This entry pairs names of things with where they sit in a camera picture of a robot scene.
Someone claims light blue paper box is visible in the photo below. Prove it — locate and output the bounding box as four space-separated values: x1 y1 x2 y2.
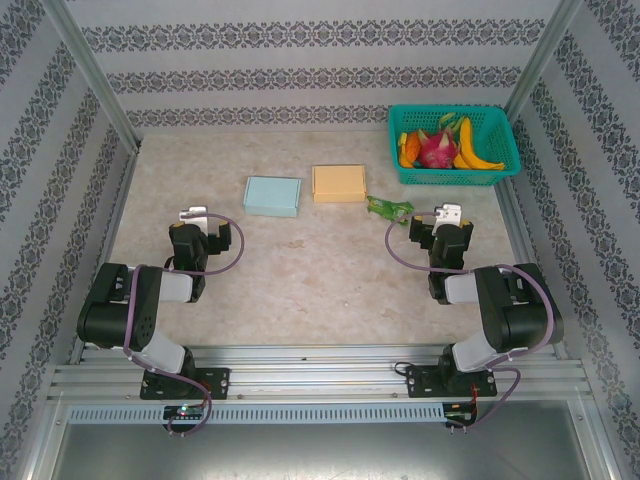
242 175 303 219

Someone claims orange paper box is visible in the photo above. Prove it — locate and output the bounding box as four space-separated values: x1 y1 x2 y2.
311 164 368 204

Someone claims yellow banana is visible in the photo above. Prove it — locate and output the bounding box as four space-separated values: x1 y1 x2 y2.
452 117 507 172

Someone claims orange fruit slice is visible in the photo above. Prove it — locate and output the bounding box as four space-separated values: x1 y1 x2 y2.
398 132 422 169

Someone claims pink dragon fruit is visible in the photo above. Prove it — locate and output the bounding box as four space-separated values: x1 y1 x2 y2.
417 112 466 170

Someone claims green plastic basket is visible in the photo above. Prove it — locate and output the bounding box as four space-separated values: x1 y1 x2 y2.
387 103 522 187

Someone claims left circuit board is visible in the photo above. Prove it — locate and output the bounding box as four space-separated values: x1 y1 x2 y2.
163 405 206 422

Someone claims grey metal shelf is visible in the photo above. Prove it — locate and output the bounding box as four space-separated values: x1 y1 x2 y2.
29 394 624 480

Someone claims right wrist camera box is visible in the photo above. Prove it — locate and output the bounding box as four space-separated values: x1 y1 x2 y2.
432 201 464 235

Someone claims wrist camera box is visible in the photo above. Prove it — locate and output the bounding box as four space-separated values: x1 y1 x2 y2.
432 201 464 235
178 205 212 225

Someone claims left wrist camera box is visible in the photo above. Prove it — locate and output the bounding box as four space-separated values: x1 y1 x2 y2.
178 205 212 225

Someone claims right aluminium side rail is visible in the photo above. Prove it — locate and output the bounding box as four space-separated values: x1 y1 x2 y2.
498 175 570 360

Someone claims aluminium side rail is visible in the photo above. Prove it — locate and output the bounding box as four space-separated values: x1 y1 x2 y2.
68 148 140 365
498 175 570 360

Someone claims left aluminium side rail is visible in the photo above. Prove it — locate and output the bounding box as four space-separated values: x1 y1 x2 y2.
68 148 140 365

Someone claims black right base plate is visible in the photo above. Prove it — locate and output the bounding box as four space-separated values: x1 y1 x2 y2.
403 364 499 400

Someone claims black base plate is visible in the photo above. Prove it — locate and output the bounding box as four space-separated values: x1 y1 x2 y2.
403 364 499 400
139 367 232 401

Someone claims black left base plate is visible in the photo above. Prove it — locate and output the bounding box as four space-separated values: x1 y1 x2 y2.
139 367 232 401

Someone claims left aluminium frame post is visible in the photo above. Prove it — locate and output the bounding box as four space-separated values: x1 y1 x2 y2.
40 0 144 152

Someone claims aluminium frame post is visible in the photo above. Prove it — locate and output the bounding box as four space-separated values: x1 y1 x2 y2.
40 0 144 152
501 0 585 120

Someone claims aluminium mounting rail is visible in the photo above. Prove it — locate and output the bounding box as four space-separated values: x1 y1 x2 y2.
48 343 592 402

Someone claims right aluminium frame post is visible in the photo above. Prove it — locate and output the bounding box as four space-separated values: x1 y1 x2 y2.
501 0 585 120

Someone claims slotted grey cable duct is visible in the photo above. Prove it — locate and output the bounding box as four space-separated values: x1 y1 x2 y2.
66 402 447 426

